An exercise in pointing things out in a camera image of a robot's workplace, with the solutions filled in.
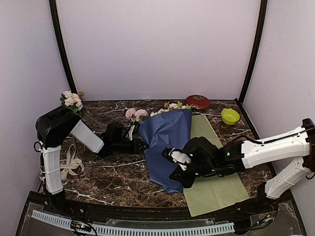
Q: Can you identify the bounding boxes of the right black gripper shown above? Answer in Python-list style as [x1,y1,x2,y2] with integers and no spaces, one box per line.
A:
[169,161,217,189]

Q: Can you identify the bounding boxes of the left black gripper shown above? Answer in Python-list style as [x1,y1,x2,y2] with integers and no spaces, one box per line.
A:
[112,138,148,153]

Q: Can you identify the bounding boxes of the pink rose stem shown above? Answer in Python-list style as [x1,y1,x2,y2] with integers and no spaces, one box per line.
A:
[125,108,150,122]

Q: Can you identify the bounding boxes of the light blue wrapping paper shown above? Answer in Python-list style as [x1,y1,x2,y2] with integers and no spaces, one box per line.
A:
[139,109,192,193]

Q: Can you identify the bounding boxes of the cream ribbon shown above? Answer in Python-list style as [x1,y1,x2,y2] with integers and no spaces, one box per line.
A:
[39,144,86,184]

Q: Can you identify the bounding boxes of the cream rose stem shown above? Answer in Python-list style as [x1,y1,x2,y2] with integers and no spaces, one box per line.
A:
[164,101,191,111]

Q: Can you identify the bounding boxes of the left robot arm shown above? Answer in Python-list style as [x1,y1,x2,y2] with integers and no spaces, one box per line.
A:
[35,106,149,195]

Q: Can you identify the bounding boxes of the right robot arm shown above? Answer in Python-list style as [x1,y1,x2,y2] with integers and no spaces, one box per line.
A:
[162,118,315,213]

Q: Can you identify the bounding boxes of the yellow-green wrapping paper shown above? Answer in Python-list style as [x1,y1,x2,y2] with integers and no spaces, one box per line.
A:
[184,115,249,217]

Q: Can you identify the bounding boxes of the lime green bowl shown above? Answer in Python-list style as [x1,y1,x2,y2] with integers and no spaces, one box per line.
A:
[221,109,240,125]

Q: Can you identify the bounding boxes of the red decorated round plate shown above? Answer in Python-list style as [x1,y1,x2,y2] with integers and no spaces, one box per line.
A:
[185,95,211,110]

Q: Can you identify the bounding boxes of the remaining white rose stems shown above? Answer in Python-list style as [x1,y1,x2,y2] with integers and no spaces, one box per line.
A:
[60,90,83,114]

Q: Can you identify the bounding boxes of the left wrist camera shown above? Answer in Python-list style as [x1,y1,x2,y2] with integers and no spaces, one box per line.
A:
[104,122,136,142]

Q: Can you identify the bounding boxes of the white slotted cable duct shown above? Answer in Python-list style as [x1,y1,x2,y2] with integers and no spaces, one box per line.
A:
[31,210,235,236]

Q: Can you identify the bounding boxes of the left black frame post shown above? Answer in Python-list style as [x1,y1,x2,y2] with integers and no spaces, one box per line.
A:
[49,0,77,93]

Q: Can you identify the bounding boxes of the black frame post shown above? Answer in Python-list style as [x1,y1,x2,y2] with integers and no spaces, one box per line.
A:
[49,0,77,93]
[238,0,268,106]

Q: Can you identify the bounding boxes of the right black frame post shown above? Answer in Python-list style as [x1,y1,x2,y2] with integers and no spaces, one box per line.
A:
[238,0,268,106]

